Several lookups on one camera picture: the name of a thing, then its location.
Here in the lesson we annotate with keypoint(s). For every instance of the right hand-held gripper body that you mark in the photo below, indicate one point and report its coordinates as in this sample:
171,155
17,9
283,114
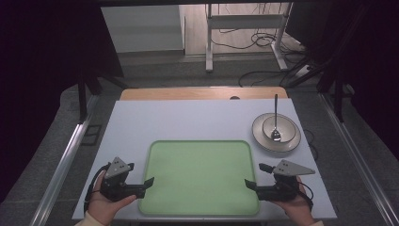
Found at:
282,188

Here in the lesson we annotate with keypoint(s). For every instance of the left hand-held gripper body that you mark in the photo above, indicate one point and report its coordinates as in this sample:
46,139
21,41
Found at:
116,188

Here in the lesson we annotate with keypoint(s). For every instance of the person's left hand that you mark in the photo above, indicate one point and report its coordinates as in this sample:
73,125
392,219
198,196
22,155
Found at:
105,205

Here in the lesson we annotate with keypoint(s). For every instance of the person's right hand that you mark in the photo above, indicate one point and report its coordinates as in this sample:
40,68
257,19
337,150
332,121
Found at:
296,207

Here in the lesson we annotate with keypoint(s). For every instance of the beige ceramic plate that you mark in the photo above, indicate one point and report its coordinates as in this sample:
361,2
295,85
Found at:
260,139

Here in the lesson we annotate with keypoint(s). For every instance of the beige ceramic bowl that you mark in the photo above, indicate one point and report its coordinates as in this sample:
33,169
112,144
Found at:
287,128

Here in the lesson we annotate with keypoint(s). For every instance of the metal spoon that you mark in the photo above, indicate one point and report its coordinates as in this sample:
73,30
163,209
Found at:
276,119

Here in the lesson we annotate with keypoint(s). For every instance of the green plastic tray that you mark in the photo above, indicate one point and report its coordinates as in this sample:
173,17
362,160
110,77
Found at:
199,179

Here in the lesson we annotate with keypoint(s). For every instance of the white table board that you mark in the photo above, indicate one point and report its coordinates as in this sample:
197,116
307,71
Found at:
188,119

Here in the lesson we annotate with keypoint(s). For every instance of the black stand leg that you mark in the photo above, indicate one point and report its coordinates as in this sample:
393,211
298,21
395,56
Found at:
83,94
337,91

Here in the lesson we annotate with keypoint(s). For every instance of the wooden table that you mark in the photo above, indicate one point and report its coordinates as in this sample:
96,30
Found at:
194,93

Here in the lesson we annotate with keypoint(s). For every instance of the white power strip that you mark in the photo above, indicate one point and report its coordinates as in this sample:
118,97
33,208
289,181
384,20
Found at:
301,71

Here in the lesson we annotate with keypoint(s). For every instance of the black curtain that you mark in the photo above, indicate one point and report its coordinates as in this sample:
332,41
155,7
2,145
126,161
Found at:
370,62
40,78

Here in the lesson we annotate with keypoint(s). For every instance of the black floor frame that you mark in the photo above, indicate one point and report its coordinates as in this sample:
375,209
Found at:
91,135

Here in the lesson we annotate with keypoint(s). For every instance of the aluminium rail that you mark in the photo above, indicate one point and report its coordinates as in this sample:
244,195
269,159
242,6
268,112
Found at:
357,150
62,169

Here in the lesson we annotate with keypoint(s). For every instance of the white wall panel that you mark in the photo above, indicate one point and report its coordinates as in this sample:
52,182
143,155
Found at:
142,28

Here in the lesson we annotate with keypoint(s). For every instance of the white metal stand frame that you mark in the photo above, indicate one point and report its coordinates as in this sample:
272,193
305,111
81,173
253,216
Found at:
244,21

